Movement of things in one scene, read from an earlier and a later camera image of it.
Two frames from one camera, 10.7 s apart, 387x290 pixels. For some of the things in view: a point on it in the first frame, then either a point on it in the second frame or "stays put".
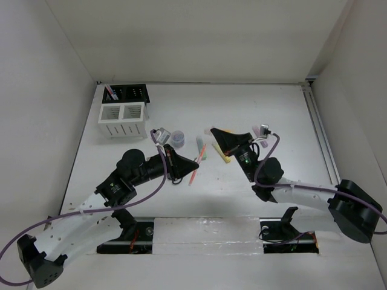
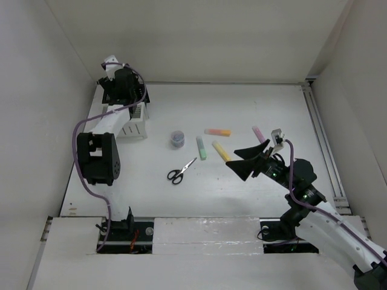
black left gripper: x=178 y=166 -> x=106 y=77
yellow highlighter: x=225 y=158 stays put
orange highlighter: x=208 y=130 stays put
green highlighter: x=199 y=142 stays put
